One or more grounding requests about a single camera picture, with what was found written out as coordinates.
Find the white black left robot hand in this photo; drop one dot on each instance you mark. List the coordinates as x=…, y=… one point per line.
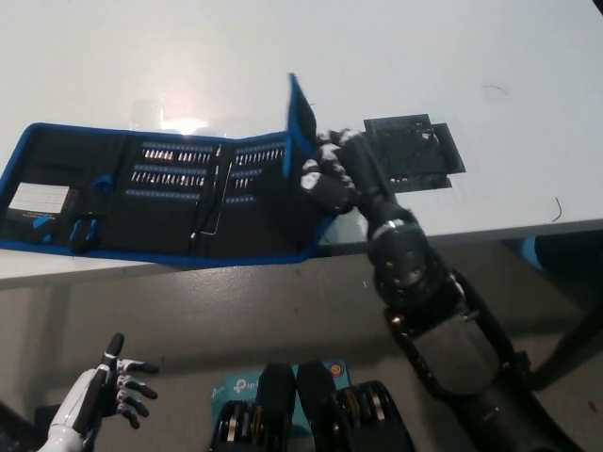
x=89, y=391

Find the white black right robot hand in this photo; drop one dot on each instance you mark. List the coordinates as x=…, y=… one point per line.
x=339, y=193

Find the black blue-trimmed fabric toolkit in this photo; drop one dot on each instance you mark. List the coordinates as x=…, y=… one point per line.
x=160, y=212

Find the silver screwdriver bit row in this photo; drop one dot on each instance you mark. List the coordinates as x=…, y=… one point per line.
x=259, y=156
x=176, y=155
x=169, y=179
x=245, y=183

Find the bent metal rod tool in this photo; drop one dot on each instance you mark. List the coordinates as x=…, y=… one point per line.
x=221, y=207

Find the silver extension bar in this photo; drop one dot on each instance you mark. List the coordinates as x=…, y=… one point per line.
x=217, y=165

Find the teal tp-link box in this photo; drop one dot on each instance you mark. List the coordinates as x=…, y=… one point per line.
x=235, y=388

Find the blue black clip tool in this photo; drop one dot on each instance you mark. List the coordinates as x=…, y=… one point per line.
x=85, y=234

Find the blue triangular picks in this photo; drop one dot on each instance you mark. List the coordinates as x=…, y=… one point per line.
x=42, y=230

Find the white grid card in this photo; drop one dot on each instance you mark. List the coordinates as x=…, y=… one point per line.
x=40, y=197

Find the blue suction cup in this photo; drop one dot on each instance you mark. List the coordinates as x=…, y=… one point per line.
x=102, y=183

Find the blue black chair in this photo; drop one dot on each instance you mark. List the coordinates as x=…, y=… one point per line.
x=565, y=256

